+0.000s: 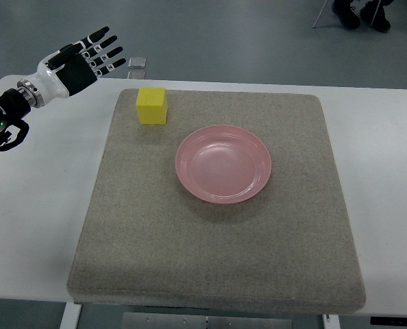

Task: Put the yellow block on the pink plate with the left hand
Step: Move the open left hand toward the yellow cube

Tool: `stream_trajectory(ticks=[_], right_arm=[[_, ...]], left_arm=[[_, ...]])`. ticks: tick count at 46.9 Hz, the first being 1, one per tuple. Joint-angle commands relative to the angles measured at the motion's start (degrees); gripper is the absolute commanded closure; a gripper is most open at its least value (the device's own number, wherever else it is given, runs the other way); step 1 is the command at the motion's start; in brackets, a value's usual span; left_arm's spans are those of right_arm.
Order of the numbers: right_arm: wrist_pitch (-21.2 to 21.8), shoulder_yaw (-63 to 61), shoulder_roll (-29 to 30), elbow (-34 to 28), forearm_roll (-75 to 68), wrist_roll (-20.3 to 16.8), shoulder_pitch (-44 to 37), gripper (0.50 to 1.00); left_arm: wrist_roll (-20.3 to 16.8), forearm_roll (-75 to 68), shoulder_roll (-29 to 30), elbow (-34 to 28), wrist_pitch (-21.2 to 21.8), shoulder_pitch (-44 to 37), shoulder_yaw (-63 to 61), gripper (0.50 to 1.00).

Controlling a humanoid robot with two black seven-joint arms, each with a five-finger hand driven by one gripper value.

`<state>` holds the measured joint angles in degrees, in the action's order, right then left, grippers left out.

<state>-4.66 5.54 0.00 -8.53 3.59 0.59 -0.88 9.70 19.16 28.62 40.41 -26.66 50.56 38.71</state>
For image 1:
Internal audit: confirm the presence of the white table leg left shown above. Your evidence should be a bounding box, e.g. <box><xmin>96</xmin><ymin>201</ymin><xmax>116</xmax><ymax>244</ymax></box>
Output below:
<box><xmin>59</xmin><ymin>303</ymin><xmax>82</xmax><ymax>329</ymax></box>

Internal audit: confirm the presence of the beige fabric mat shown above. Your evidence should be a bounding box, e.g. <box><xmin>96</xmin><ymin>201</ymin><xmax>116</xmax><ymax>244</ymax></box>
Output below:
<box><xmin>67</xmin><ymin>89</ymin><xmax>366</xmax><ymax>314</ymax></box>

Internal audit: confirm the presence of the right black shoe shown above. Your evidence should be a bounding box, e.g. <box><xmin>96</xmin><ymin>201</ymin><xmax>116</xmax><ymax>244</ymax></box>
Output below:
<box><xmin>360</xmin><ymin>1</ymin><xmax>391</xmax><ymax>33</ymax></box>

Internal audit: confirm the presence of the left black shoe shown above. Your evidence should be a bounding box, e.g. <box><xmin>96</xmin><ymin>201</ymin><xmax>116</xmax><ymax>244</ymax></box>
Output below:
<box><xmin>332</xmin><ymin>0</ymin><xmax>360</xmax><ymax>29</ymax></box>

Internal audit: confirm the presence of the clear floor plate lower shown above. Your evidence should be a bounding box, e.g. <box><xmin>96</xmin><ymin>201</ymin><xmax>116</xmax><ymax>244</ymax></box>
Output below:
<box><xmin>127</xmin><ymin>70</ymin><xmax>145</xmax><ymax>80</ymax></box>

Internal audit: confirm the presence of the metal base plate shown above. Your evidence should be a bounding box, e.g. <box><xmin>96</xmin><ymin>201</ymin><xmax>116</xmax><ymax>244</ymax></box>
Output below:
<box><xmin>121</xmin><ymin>312</ymin><xmax>293</xmax><ymax>329</ymax></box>

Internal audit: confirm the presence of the pink plastic plate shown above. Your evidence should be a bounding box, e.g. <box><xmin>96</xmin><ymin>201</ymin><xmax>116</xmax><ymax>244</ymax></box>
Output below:
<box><xmin>175</xmin><ymin>125</ymin><xmax>272</xmax><ymax>204</ymax></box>

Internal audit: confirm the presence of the metal chair leg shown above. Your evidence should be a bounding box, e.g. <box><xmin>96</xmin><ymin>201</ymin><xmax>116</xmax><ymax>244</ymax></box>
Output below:
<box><xmin>312</xmin><ymin>0</ymin><xmax>329</xmax><ymax>29</ymax></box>

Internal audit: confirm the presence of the yellow foam block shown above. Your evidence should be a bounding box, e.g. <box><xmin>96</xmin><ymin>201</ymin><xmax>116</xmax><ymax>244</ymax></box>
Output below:
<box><xmin>136</xmin><ymin>86</ymin><xmax>168</xmax><ymax>125</ymax></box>

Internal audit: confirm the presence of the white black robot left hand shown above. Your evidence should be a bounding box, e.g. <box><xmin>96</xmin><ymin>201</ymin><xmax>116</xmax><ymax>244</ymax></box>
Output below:
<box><xmin>28</xmin><ymin>26</ymin><xmax>126</xmax><ymax>107</ymax></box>

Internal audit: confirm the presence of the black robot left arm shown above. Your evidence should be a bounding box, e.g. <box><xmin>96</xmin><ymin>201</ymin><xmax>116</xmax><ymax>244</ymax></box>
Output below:
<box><xmin>0</xmin><ymin>80</ymin><xmax>44</xmax><ymax>152</ymax></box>

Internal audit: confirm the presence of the white table leg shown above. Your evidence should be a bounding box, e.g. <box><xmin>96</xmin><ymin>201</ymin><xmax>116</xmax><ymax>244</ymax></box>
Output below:
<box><xmin>323</xmin><ymin>314</ymin><xmax>341</xmax><ymax>329</ymax></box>
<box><xmin>59</xmin><ymin>303</ymin><xmax>82</xmax><ymax>329</ymax></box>

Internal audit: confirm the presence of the clear floor plate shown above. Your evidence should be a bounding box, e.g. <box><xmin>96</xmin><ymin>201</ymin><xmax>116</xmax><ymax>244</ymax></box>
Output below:
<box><xmin>127</xmin><ymin>70</ymin><xmax>145</xmax><ymax>80</ymax></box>
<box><xmin>127</xmin><ymin>57</ymin><xmax>147</xmax><ymax>69</ymax></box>

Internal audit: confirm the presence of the black shoe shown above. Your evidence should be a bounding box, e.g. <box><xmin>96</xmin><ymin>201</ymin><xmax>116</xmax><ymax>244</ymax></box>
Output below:
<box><xmin>332</xmin><ymin>0</ymin><xmax>360</xmax><ymax>29</ymax></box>
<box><xmin>360</xmin><ymin>1</ymin><xmax>391</xmax><ymax>33</ymax></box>

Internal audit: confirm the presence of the clear floor plate upper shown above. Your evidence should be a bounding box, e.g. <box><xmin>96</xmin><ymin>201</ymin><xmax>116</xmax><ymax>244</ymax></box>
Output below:
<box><xmin>127</xmin><ymin>57</ymin><xmax>147</xmax><ymax>69</ymax></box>

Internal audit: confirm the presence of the white table leg right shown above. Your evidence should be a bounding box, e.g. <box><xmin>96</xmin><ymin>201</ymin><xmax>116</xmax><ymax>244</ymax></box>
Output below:
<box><xmin>323</xmin><ymin>314</ymin><xmax>341</xmax><ymax>329</ymax></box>

